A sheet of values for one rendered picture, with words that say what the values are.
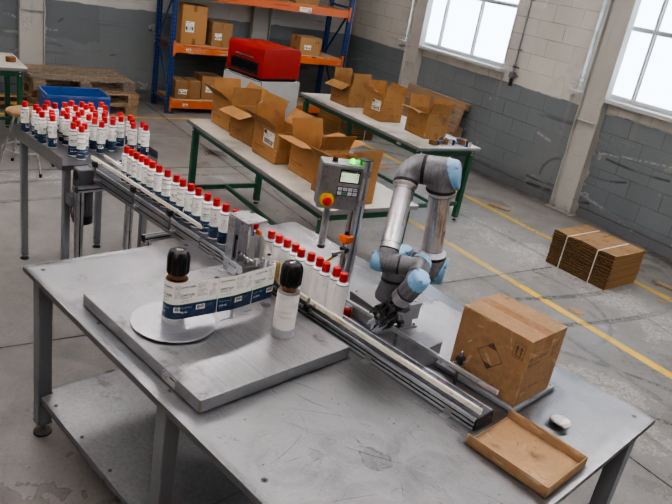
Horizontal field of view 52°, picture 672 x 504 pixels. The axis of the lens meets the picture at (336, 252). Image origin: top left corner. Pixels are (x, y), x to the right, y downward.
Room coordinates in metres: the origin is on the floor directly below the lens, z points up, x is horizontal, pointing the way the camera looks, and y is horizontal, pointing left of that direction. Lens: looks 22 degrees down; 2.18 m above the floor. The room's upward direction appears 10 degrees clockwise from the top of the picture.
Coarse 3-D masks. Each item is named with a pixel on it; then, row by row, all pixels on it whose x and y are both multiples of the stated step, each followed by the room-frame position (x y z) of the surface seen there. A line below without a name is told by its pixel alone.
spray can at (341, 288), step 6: (342, 276) 2.46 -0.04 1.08; (336, 282) 2.47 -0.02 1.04; (342, 282) 2.46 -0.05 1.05; (336, 288) 2.46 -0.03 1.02; (342, 288) 2.45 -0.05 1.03; (336, 294) 2.46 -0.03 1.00; (342, 294) 2.45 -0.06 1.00; (336, 300) 2.46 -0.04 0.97; (342, 300) 2.46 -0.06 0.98; (336, 306) 2.45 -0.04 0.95; (342, 306) 2.46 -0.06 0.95; (336, 312) 2.45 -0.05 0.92; (342, 312) 2.47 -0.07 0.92; (330, 318) 2.46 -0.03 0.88
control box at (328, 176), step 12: (324, 156) 2.70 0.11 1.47; (324, 168) 2.61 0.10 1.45; (336, 168) 2.62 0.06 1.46; (348, 168) 2.63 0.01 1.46; (360, 168) 2.64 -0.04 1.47; (324, 180) 2.61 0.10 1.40; (336, 180) 2.62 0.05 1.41; (360, 180) 2.65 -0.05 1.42; (324, 192) 2.62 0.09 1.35; (336, 204) 2.63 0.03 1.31; (348, 204) 2.64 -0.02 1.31
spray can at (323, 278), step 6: (324, 264) 2.53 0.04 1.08; (330, 264) 2.54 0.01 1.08; (324, 270) 2.53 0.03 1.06; (318, 276) 2.54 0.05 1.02; (324, 276) 2.52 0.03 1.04; (318, 282) 2.53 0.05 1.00; (324, 282) 2.52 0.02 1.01; (318, 288) 2.53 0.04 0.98; (324, 288) 2.52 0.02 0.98; (318, 294) 2.52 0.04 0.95; (324, 294) 2.52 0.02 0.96; (318, 300) 2.52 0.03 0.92; (324, 300) 2.53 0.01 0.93
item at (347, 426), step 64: (128, 256) 2.81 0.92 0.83; (192, 256) 2.93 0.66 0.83; (448, 320) 2.75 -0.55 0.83; (320, 384) 2.06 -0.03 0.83; (384, 384) 2.14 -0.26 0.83; (576, 384) 2.39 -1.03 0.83; (256, 448) 1.67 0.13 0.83; (320, 448) 1.72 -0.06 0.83; (384, 448) 1.77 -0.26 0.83; (448, 448) 1.83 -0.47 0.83; (576, 448) 1.96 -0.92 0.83
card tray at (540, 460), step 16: (512, 416) 2.06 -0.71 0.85; (496, 432) 1.96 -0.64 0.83; (512, 432) 1.98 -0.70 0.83; (528, 432) 2.00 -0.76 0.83; (544, 432) 1.97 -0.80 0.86; (480, 448) 1.84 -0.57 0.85; (496, 448) 1.87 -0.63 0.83; (512, 448) 1.89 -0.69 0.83; (528, 448) 1.91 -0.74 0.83; (544, 448) 1.92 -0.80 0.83; (560, 448) 1.93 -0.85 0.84; (496, 464) 1.79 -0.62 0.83; (512, 464) 1.76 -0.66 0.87; (528, 464) 1.82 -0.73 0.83; (544, 464) 1.84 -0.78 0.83; (560, 464) 1.85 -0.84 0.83; (576, 464) 1.87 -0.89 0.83; (528, 480) 1.72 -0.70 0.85; (544, 480) 1.76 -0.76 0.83; (560, 480) 1.73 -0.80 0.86; (544, 496) 1.68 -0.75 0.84
